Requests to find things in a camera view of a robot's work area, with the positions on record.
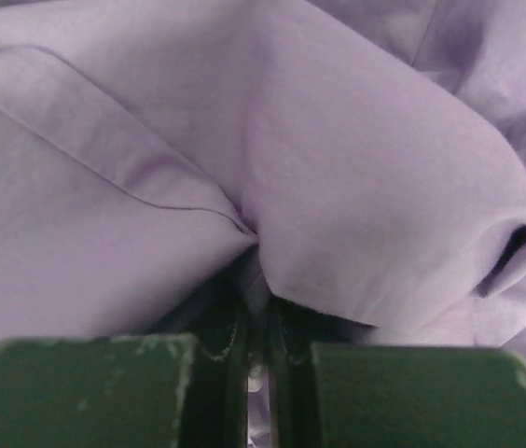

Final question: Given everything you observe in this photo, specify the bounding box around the purple shirt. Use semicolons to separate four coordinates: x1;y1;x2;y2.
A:
0;1;526;447

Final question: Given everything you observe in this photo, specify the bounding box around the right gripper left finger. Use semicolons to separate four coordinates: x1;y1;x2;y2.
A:
0;278;249;447

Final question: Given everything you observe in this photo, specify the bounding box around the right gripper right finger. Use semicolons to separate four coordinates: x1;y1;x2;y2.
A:
268;300;526;447

